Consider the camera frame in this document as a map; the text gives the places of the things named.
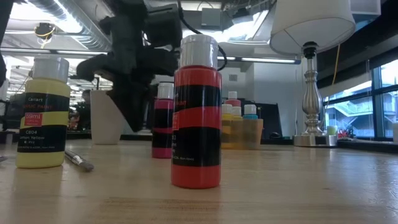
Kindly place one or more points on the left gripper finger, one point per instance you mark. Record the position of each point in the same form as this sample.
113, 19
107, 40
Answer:
122, 102
138, 102

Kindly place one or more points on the small magenta paint bottle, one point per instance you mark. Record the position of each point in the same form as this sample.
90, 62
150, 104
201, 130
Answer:
161, 154

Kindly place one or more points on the black paintbrush silver ferrule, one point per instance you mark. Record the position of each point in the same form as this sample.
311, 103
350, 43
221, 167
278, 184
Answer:
81, 162

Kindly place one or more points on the small red paint bottle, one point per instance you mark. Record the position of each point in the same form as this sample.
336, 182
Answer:
196, 177

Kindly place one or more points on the tall salmon pink paint bottle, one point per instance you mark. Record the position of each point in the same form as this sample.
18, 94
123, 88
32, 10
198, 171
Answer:
232, 101

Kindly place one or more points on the small sky blue paint bottle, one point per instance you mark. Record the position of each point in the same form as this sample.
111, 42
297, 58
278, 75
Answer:
250, 109

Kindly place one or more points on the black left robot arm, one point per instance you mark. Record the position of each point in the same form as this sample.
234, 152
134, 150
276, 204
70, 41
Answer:
124, 15

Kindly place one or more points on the white cup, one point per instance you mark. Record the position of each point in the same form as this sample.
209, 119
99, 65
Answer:
99, 124

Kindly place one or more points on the person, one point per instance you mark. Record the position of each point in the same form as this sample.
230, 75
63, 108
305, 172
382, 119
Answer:
82, 115

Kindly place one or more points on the black yellow ceiling device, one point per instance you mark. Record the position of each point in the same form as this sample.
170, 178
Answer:
44, 30

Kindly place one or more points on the black office chair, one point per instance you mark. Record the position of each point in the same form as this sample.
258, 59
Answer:
12, 112

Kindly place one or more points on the translucent orange tray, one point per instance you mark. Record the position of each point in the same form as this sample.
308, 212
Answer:
253, 137

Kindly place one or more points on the black partition panel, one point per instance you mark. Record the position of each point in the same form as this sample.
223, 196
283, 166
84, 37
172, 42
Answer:
270, 118

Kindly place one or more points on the silver table lamp white shade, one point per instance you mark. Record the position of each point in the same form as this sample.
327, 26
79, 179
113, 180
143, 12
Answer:
312, 102

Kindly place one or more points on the small light green container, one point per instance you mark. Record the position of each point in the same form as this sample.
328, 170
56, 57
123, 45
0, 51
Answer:
331, 130

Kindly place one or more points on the small red object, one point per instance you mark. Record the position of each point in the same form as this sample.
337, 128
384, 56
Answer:
345, 133

